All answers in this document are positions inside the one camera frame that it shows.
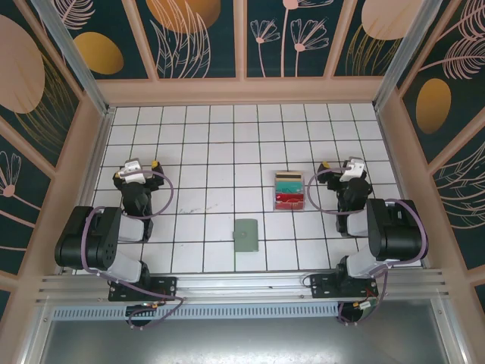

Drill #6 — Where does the aluminium mounting rail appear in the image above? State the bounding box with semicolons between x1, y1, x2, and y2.
36;268;452;306

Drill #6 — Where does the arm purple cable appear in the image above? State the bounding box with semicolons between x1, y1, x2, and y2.
81;169;186;331
307;168;430;327

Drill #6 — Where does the grey slotted cable duct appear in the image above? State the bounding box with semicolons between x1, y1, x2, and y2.
51;306;342;322

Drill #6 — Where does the gold card with black stripe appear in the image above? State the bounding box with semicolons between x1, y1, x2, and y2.
275;171;304;184

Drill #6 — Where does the green card holder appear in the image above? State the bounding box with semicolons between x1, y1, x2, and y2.
233;218;260;254

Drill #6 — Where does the aluminium frame post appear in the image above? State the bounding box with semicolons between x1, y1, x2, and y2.
30;0;116;117
372;0;433;111

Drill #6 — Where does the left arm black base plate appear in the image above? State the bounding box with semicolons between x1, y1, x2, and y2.
108;275;178;303

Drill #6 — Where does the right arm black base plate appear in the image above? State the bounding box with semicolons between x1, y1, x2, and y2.
309;273;380;300

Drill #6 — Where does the grey metal panel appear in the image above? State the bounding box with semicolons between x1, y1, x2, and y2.
37;299;469;364

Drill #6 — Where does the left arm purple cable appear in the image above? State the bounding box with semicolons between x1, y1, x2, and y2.
81;169;186;331

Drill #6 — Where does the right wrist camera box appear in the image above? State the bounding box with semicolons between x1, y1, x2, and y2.
338;156;366;184

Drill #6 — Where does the red plastic card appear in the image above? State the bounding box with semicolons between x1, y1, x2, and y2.
275;192;305;210

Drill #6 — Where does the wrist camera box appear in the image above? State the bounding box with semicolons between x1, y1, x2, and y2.
338;156;366;184
115;159;147;185

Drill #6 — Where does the clear plastic card box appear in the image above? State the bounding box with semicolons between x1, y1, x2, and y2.
271;169;307;212

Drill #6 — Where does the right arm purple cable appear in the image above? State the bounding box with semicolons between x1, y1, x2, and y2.
307;168;430;327

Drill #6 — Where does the teal plastic card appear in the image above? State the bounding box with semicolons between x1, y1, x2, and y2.
275;180;305;195

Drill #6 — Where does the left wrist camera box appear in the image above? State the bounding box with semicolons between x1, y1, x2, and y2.
115;159;147;185

